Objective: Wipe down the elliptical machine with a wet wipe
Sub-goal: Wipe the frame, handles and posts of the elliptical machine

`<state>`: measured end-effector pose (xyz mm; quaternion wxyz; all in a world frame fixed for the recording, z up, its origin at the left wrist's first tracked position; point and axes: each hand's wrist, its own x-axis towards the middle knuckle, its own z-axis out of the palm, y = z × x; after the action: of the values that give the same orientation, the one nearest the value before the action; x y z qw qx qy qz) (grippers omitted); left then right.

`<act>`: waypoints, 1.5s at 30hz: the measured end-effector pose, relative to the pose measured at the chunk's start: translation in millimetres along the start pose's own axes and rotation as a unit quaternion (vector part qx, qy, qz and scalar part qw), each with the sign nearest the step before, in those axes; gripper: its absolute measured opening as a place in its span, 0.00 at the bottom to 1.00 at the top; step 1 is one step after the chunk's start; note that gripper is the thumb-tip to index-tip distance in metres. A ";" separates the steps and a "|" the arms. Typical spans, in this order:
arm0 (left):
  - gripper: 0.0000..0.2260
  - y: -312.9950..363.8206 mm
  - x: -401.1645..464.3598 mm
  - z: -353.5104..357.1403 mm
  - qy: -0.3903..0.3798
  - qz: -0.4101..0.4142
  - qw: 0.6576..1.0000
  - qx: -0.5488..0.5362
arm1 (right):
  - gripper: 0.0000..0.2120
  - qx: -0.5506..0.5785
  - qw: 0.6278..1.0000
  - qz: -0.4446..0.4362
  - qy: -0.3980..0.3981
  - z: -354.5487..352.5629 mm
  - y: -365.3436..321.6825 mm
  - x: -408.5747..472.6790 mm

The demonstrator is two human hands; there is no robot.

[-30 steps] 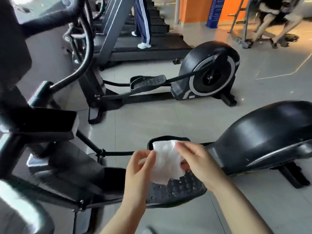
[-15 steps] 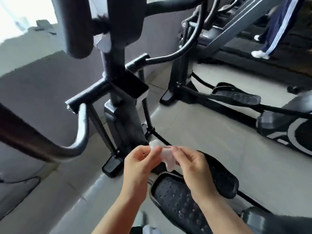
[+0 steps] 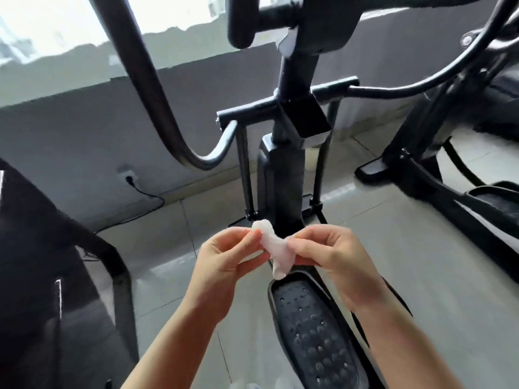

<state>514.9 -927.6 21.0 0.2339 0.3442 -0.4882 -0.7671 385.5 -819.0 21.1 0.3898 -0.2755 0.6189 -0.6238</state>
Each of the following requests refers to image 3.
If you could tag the person's right hand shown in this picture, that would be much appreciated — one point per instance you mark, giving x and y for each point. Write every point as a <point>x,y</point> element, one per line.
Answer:
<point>340,259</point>

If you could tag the white wet wipe sheet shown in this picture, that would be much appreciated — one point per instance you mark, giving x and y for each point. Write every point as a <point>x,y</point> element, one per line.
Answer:
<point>272,243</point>

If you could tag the white wall socket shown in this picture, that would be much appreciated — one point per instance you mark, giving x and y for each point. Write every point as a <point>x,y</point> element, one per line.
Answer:
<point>126,174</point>

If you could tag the person's left hand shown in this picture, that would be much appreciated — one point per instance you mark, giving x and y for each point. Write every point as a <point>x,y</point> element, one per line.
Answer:
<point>219,271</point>

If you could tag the person's right forearm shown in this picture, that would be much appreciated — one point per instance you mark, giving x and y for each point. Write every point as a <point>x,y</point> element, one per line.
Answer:
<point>405,344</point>

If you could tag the person's left forearm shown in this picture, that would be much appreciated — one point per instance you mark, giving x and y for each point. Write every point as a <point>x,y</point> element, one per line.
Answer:
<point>174,352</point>

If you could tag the white curtain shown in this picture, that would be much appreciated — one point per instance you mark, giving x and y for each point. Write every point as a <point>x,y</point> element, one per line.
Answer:
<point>16,40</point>

